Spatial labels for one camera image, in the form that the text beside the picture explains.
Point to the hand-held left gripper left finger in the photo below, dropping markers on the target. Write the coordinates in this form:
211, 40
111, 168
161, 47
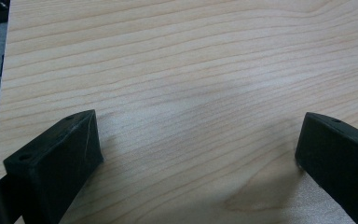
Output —
52, 161

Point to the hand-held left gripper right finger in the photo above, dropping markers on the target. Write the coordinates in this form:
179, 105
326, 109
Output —
341, 158

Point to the black floor tape square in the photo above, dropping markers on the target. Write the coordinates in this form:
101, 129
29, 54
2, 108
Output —
2, 65

